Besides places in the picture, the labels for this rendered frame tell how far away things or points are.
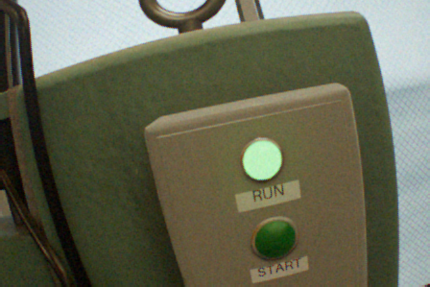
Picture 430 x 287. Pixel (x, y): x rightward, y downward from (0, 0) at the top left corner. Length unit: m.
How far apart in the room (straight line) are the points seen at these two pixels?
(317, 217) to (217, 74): 0.10
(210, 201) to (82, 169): 0.10
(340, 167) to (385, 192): 0.08
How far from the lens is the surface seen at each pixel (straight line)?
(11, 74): 0.70
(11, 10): 0.59
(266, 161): 0.52
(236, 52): 0.58
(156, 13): 0.69
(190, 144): 0.53
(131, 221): 0.60
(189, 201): 0.53
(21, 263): 0.66
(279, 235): 0.52
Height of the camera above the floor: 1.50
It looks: 3 degrees down
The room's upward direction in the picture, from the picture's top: 12 degrees counter-clockwise
